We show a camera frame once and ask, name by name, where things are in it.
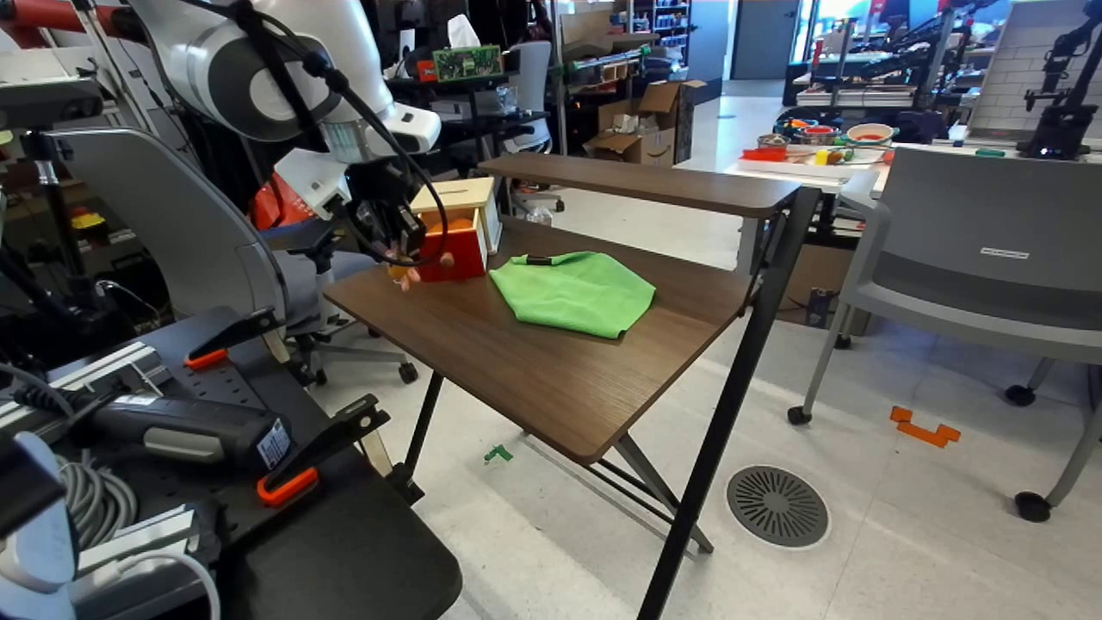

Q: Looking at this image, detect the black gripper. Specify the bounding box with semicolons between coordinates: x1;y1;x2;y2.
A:
343;159;422;262

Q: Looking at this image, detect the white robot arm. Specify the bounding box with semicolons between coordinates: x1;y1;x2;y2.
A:
132;0;442;265

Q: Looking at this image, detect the black small robot arm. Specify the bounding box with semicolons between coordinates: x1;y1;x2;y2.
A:
1020;0;1102;159

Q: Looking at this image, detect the wooden box with orange drawer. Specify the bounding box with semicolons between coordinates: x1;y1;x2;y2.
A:
412;177;501;282

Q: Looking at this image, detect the green cloth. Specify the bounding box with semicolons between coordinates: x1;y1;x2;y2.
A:
490;251;659;341

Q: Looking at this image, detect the dark wooden folding table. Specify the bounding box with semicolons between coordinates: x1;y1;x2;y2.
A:
322;217;825;620

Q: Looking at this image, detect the cardboard box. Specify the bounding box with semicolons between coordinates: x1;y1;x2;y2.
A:
584;79;693;165

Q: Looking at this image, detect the grey upper table shelf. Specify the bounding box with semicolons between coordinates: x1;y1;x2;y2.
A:
483;154;799;217

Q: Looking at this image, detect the white table with toys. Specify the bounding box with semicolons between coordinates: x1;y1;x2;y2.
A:
717;131;1017;193

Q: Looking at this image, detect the round floor drain grate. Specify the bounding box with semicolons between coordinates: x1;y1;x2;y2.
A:
725;464;830;549

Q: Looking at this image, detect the orange floor tape marker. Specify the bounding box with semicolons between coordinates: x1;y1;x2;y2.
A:
888;406;960;447

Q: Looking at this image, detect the grey plastic chair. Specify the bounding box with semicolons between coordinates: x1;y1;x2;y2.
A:
789;146;1102;525

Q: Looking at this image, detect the black clamp with orange handle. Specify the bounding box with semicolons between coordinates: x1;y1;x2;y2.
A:
256;395;390;511

